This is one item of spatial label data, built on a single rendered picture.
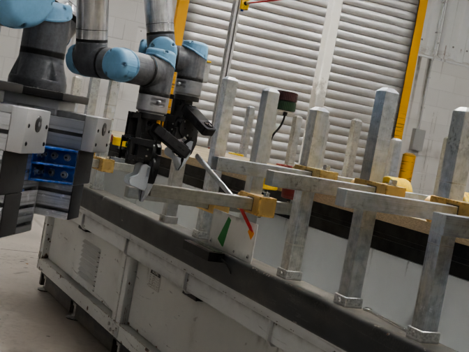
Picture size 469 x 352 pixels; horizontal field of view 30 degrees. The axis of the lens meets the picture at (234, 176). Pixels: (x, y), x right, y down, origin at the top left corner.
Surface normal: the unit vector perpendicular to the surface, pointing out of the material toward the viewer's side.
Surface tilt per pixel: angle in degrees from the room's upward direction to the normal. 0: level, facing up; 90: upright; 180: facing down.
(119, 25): 90
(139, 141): 90
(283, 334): 90
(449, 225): 90
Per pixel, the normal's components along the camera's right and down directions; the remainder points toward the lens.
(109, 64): -0.58, -0.06
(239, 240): -0.88, -0.14
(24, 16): 0.72, 0.25
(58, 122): -0.12, 0.03
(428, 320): 0.44, 0.13
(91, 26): 0.14, 0.22
